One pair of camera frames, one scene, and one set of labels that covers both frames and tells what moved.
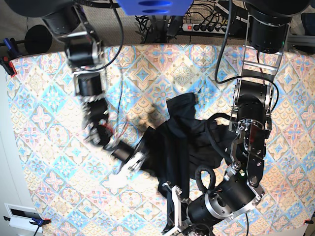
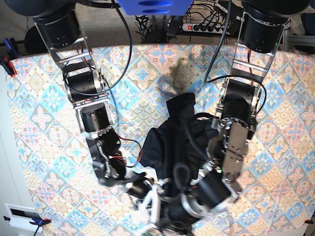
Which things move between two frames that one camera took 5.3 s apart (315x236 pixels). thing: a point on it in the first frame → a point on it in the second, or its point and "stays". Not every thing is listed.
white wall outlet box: (20, 216) stays
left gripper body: (139, 155) → (144, 219)
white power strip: (211, 29) stays
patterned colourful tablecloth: (72, 186) stays
